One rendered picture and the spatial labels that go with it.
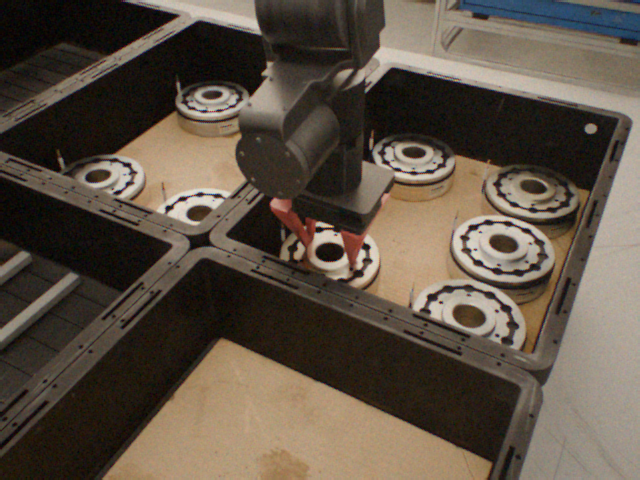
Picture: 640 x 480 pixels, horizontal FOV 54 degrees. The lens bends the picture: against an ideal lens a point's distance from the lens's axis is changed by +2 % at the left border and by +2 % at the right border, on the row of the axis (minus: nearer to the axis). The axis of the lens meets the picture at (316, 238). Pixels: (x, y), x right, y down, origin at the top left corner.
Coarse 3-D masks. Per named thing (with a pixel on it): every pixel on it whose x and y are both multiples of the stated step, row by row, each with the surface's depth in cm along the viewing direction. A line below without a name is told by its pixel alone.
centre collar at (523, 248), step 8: (488, 232) 64; (496, 232) 64; (504, 232) 64; (512, 232) 64; (480, 240) 63; (488, 240) 63; (512, 240) 64; (520, 240) 63; (480, 248) 63; (488, 248) 62; (520, 248) 62; (528, 248) 63; (488, 256) 62; (496, 256) 62; (504, 256) 62; (512, 256) 62; (520, 256) 62
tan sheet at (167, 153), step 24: (168, 120) 88; (144, 144) 83; (168, 144) 83; (192, 144) 83; (216, 144) 83; (144, 168) 79; (168, 168) 79; (192, 168) 79; (216, 168) 79; (168, 192) 75
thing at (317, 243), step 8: (312, 240) 63; (320, 240) 63; (328, 240) 63; (336, 240) 63; (312, 248) 62; (312, 256) 61; (344, 256) 61; (312, 264) 61; (320, 264) 60; (328, 264) 60; (336, 264) 60; (344, 264) 60; (328, 272) 60
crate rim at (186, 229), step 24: (192, 24) 88; (216, 24) 88; (144, 48) 82; (96, 72) 77; (72, 96) 73; (24, 120) 69; (24, 168) 62; (96, 192) 59; (240, 192) 59; (144, 216) 56; (168, 216) 56; (216, 216) 56; (192, 240) 55
